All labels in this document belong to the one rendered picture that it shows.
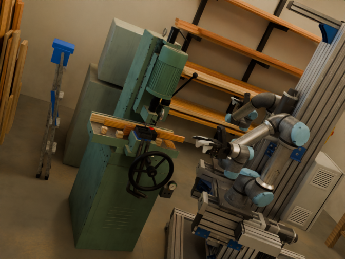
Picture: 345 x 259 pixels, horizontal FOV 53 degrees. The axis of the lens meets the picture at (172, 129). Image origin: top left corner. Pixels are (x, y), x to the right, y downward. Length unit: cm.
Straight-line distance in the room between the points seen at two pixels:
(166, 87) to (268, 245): 114
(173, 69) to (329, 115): 99
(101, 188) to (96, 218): 25
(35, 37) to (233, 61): 257
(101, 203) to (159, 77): 92
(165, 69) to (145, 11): 243
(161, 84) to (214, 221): 92
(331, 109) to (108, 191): 150
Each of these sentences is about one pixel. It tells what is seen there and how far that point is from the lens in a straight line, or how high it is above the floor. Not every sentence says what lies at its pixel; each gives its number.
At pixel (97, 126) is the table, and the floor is 90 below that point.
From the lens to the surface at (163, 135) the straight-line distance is 245.
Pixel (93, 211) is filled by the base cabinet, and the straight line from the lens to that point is 247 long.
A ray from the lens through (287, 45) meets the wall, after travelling 528.
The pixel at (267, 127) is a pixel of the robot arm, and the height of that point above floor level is 135.
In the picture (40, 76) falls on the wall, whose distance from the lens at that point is 474.
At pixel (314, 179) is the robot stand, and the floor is 113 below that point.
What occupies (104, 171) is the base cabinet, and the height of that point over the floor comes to 65.
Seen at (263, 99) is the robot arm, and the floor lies 140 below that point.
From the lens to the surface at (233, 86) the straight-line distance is 457.
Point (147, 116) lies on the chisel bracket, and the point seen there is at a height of 104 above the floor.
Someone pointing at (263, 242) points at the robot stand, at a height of 73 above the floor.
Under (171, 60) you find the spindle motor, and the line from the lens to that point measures 217.
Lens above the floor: 178
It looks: 19 degrees down
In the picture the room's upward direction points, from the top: 24 degrees clockwise
